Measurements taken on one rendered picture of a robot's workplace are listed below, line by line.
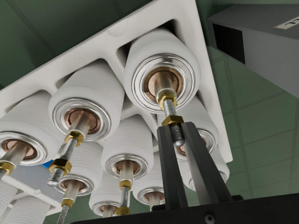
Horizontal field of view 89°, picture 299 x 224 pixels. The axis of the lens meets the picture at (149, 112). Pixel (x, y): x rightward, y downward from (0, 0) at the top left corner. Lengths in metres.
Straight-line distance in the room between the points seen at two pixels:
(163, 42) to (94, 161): 0.26
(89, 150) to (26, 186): 0.27
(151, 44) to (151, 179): 0.26
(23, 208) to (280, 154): 0.97
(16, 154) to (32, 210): 0.35
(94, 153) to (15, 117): 0.15
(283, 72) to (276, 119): 0.48
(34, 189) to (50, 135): 0.32
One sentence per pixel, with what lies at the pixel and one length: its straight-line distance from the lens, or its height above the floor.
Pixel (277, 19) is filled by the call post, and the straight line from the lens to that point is 0.28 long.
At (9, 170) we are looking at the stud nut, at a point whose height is 0.29.
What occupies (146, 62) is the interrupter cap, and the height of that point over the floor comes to 0.25.
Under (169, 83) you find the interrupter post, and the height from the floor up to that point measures 0.27.
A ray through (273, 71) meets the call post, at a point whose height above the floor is 0.23.
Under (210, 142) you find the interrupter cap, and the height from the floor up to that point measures 0.25.
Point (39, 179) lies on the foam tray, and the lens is 0.59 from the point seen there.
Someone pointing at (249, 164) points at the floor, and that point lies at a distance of 0.89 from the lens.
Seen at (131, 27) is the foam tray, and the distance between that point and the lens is 0.24.
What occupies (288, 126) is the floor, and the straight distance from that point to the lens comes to 0.78.
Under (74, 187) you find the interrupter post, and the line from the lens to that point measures 0.35.
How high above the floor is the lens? 0.42
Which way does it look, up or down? 55 degrees down
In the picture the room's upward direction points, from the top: 176 degrees clockwise
